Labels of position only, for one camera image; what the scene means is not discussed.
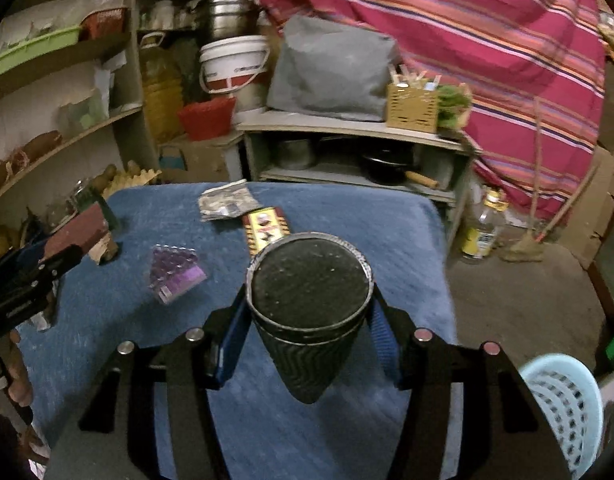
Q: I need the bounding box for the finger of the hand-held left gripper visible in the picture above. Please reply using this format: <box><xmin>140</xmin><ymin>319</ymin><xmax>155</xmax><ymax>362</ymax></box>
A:
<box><xmin>31</xmin><ymin>244</ymin><xmax>86</xmax><ymax>286</ymax></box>
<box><xmin>0</xmin><ymin>241</ymin><xmax>48</xmax><ymax>281</ymax></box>

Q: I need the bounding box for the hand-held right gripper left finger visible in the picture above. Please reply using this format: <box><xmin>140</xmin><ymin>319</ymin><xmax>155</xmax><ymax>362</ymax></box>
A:
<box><xmin>79</xmin><ymin>292</ymin><xmax>252</xmax><ymax>480</ymax></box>

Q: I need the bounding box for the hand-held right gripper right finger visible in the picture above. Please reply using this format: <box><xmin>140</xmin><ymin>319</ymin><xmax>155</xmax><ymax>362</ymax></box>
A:
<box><xmin>371</xmin><ymin>294</ymin><xmax>538</xmax><ymax>480</ymax></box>

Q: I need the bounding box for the maroon box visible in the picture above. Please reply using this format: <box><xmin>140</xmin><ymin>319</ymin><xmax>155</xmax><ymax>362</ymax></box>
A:
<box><xmin>42</xmin><ymin>204</ymin><xmax>112</xmax><ymax>262</ymax></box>

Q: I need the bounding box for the black paper cup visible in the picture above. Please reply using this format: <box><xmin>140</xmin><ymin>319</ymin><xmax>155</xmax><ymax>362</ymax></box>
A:
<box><xmin>245</xmin><ymin>232</ymin><xmax>376</xmax><ymax>405</ymax></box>

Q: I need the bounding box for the light blue plastic basket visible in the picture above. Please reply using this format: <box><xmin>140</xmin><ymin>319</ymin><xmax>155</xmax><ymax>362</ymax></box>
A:
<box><xmin>518</xmin><ymin>354</ymin><xmax>606</xmax><ymax>480</ymax></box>

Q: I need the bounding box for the person's left hand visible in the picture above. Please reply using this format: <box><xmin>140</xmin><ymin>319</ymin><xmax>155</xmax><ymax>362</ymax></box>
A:
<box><xmin>3</xmin><ymin>329</ymin><xmax>35</xmax><ymax>407</ymax></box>

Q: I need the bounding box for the brown paper scrap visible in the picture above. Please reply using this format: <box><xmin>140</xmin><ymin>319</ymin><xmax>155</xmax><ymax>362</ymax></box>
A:
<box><xmin>89</xmin><ymin>237</ymin><xmax>120</xmax><ymax>265</ymax></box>

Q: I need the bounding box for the green glass jar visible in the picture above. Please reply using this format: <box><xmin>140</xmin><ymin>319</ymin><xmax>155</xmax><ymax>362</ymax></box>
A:
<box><xmin>79</xmin><ymin>180</ymin><xmax>120</xmax><ymax>234</ymax></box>

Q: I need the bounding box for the purple blister pack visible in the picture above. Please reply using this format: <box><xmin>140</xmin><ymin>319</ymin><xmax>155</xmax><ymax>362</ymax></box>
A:
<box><xmin>147</xmin><ymin>244</ymin><xmax>208</xmax><ymax>306</ymax></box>

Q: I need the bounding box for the blue fuzzy mat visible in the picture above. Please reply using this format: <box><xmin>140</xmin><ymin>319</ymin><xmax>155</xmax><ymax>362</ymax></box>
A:
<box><xmin>14</xmin><ymin>181</ymin><xmax>458</xmax><ymax>480</ymax></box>

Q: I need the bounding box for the yellow egg carton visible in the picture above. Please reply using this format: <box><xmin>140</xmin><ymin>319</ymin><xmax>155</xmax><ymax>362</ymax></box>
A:
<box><xmin>99</xmin><ymin>167</ymin><xmax>162</xmax><ymax>194</ymax></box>

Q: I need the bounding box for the yellow and red box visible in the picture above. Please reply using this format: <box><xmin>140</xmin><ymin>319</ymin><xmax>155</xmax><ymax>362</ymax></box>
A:
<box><xmin>242</xmin><ymin>206</ymin><xmax>292</xmax><ymax>256</ymax></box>

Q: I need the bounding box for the silver foil packet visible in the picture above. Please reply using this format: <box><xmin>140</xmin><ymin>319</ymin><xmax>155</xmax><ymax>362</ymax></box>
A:
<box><xmin>198</xmin><ymin>182</ymin><xmax>262</xmax><ymax>222</ymax></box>

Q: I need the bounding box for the clear bottle yellow cap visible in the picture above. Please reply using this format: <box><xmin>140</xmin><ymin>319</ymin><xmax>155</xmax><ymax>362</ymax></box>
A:
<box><xmin>461</xmin><ymin>189</ymin><xmax>508</xmax><ymax>265</ymax></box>

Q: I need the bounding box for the clear plastic container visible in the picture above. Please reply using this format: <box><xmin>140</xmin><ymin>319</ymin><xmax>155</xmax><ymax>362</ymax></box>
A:
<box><xmin>57</xmin><ymin>87</ymin><xmax>110</xmax><ymax>136</ymax></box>

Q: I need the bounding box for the wooden shelf unit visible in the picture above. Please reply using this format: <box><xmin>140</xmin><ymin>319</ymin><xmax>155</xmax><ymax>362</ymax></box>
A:
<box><xmin>0</xmin><ymin>0</ymin><xmax>268</xmax><ymax>271</ymax></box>

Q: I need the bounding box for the straw broom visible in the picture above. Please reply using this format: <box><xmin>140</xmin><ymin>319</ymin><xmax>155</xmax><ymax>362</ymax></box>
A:
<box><xmin>502</xmin><ymin>95</ymin><xmax>604</xmax><ymax>264</ymax></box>

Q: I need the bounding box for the cardboard box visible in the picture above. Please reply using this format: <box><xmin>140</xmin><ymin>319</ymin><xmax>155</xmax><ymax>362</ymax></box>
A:
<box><xmin>159</xmin><ymin>132</ymin><xmax>245</xmax><ymax>184</ymax></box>

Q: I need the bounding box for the small steel pot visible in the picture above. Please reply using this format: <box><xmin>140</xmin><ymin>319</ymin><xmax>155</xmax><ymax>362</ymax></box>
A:
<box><xmin>274</xmin><ymin>137</ymin><xmax>318</xmax><ymax>171</ymax></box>

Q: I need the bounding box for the yellow oil jug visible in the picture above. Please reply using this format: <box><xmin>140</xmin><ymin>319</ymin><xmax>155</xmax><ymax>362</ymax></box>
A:
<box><xmin>139</xmin><ymin>32</ymin><xmax>185</xmax><ymax>143</ymax></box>

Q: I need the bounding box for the red plastic basket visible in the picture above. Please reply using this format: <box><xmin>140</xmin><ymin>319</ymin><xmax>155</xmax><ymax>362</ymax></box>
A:
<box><xmin>178</xmin><ymin>97</ymin><xmax>238</xmax><ymax>142</ymax></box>

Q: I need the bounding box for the green plastic tray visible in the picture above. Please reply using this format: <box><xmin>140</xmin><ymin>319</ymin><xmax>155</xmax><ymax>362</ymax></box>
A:
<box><xmin>0</xmin><ymin>25</ymin><xmax>82</xmax><ymax>80</ymax></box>

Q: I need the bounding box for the low grey cabinet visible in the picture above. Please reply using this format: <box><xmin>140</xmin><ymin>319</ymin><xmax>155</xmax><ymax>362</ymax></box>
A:
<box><xmin>235</xmin><ymin>110</ymin><xmax>480</xmax><ymax>251</ymax></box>

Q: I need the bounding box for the yellow slotted holder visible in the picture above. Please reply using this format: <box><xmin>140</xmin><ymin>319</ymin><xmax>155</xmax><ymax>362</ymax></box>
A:
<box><xmin>386</xmin><ymin>82</ymin><xmax>440</xmax><ymax>134</ymax></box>

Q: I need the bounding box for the green leafy bunch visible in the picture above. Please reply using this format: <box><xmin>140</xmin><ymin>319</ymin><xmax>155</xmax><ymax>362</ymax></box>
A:
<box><xmin>437</xmin><ymin>84</ymin><xmax>474</xmax><ymax>131</ymax></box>

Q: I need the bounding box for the white bucket red band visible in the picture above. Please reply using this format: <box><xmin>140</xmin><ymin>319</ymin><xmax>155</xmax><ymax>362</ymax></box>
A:
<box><xmin>198</xmin><ymin>35</ymin><xmax>271</xmax><ymax>96</ymax></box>

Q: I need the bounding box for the cluster of glass jars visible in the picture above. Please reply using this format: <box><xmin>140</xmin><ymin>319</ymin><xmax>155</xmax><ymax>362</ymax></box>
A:
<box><xmin>139</xmin><ymin>0</ymin><xmax>198</xmax><ymax>31</ymax></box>

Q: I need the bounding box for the grey cushion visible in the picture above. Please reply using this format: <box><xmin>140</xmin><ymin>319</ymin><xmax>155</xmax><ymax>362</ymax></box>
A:
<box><xmin>266</xmin><ymin>14</ymin><xmax>400</xmax><ymax>122</ymax></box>

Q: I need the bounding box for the pink striped cloth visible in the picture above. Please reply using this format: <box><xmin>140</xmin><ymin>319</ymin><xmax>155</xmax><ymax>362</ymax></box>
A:
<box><xmin>252</xmin><ymin>0</ymin><xmax>610</xmax><ymax>221</ymax></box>

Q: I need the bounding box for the black pan wooden handle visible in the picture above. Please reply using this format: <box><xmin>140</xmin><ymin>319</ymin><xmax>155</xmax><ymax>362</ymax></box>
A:
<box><xmin>362</xmin><ymin>150</ymin><xmax>440</xmax><ymax>189</ymax></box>

